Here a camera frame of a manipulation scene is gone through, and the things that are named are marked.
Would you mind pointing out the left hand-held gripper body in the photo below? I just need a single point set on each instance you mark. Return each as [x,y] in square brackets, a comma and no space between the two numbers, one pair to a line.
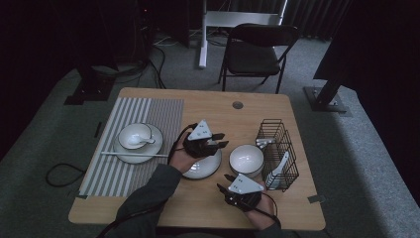
[199,142]

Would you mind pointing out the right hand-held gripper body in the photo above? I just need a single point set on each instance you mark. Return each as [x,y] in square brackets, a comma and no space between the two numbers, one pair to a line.
[246,195]

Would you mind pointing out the white plate with black rim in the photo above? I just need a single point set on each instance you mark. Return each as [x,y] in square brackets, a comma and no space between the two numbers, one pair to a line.
[155,148]
[204,167]

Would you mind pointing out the white bowl with black rim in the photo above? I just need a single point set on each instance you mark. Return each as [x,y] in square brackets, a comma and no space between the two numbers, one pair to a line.
[132,129]
[247,158]

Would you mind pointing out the white chopstick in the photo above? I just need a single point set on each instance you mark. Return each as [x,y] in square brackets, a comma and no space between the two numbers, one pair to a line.
[132,153]

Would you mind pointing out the person's right hand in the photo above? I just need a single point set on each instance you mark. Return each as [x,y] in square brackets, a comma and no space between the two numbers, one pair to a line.
[262,211]

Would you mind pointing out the person's left hand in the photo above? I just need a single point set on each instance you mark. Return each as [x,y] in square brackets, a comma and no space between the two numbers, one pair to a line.
[181,158]

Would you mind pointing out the grey table grommet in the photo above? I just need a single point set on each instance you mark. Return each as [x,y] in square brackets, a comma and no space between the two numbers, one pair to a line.
[237,105]

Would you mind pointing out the grey white striped placemat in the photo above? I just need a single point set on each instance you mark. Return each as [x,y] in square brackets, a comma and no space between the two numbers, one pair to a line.
[165,125]

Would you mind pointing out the grey tape piece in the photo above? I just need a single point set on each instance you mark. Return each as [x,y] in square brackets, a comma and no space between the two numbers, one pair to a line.
[316,199]

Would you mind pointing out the black folding chair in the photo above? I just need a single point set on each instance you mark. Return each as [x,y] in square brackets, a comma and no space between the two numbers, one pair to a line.
[252,56]

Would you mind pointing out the black stand base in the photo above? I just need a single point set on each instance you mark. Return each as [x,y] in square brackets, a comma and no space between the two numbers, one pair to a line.
[92,87]

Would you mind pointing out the dark curtain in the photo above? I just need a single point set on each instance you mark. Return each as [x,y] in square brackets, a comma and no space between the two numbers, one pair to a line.
[313,16]

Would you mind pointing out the black metal post with base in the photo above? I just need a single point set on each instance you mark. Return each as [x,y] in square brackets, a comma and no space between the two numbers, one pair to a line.
[327,95]

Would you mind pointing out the white desk frame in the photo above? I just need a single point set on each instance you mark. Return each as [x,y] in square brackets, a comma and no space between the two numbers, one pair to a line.
[228,18]

